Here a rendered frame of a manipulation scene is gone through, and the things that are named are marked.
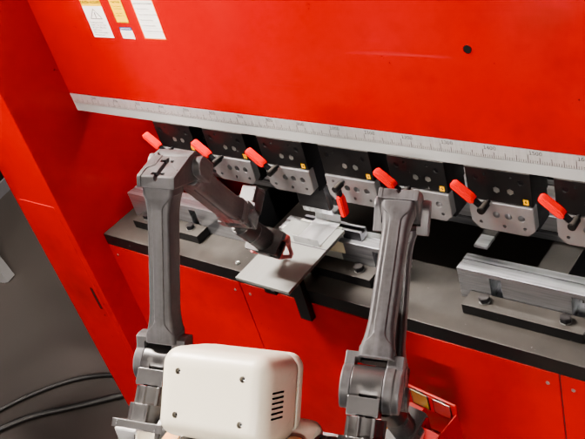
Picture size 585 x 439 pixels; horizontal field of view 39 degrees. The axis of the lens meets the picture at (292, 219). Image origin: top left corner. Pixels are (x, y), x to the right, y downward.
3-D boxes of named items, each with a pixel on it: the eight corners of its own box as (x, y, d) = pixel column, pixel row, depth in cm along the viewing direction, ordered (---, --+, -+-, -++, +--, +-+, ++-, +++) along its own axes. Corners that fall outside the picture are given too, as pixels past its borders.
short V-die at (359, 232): (303, 228, 231) (300, 219, 229) (309, 222, 233) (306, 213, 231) (362, 241, 219) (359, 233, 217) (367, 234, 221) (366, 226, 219)
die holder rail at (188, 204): (137, 215, 280) (126, 192, 275) (148, 205, 283) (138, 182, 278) (245, 242, 250) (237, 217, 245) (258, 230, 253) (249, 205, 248)
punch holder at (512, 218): (473, 226, 187) (462, 166, 178) (488, 205, 192) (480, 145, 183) (535, 238, 178) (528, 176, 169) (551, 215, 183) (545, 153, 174)
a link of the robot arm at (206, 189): (144, 173, 156) (197, 178, 154) (150, 145, 158) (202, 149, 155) (218, 227, 197) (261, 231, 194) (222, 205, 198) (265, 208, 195)
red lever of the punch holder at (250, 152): (244, 151, 214) (272, 174, 213) (252, 142, 216) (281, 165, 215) (242, 154, 215) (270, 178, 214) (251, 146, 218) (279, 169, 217)
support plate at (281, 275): (236, 280, 216) (235, 277, 216) (292, 221, 232) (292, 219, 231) (289, 295, 206) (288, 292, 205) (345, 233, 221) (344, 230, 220)
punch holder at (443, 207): (398, 212, 199) (385, 155, 190) (414, 192, 204) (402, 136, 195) (453, 222, 190) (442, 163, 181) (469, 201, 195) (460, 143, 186)
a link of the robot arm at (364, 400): (344, 423, 135) (376, 428, 134) (352, 361, 138) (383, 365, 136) (352, 424, 144) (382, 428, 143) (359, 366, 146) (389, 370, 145)
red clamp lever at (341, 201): (339, 218, 207) (330, 186, 202) (347, 209, 210) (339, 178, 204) (345, 219, 206) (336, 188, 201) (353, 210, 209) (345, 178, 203)
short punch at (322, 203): (302, 212, 227) (293, 183, 222) (305, 207, 229) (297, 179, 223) (331, 217, 221) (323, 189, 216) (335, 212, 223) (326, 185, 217)
